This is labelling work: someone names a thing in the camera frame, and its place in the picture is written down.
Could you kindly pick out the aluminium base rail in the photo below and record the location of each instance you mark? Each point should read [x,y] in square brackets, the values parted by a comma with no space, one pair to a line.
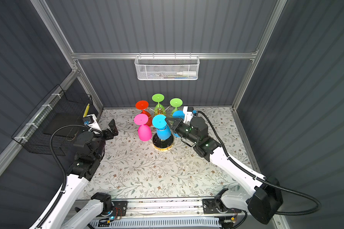
[168,213]

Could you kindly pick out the pink wine glass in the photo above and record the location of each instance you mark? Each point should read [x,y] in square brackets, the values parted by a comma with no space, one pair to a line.
[144,131]

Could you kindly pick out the green wine glass back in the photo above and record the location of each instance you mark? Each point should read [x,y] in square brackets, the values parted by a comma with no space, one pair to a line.
[159,108]

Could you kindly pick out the white wire mesh basket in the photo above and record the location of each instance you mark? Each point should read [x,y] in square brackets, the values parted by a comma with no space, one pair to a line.
[165,69]

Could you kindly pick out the green wine glass right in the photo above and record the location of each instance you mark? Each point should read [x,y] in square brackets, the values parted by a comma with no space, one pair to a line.
[175,103]

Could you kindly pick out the black plate in basket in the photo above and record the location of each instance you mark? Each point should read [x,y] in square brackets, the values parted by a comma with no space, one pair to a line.
[61,120]

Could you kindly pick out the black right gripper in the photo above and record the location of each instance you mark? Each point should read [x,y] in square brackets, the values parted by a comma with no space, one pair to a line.
[177,125]

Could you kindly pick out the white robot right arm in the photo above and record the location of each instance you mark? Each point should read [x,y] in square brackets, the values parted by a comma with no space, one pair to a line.
[259,199]

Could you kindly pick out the red wine glass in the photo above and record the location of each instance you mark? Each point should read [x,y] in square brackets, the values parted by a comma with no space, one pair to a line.
[143,105]

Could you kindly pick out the blue wine glass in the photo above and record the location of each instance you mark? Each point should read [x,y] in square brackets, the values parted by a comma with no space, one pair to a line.
[178,114]
[162,129]

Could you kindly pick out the gold wine glass rack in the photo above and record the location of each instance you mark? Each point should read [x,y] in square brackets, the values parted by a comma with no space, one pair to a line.
[163,144]

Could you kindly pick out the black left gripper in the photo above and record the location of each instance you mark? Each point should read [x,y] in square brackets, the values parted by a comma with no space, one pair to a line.
[109,136]

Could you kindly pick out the blue wine glass front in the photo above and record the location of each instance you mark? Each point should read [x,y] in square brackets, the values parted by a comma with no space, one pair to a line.
[162,129]

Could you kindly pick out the white marker in basket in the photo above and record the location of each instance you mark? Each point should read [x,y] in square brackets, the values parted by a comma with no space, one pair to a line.
[187,73]

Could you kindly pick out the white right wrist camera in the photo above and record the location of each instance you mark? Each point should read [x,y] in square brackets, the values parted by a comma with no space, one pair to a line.
[189,113]

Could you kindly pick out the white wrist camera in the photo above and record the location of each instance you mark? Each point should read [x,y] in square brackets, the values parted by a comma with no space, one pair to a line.
[91,121]
[189,113]

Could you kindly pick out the black wire basket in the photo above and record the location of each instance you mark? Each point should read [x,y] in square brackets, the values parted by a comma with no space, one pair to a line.
[62,108]

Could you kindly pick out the green wine glass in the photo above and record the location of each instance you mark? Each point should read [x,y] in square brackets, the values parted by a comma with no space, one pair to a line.
[175,103]
[159,108]

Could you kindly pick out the yellow item in black basket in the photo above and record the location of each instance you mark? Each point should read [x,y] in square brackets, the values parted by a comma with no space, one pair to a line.
[86,110]

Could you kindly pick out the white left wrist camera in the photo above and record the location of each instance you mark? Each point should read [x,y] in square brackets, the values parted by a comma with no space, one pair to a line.
[91,121]

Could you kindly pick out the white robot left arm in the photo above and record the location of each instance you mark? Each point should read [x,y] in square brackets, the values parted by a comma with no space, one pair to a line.
[89,147]

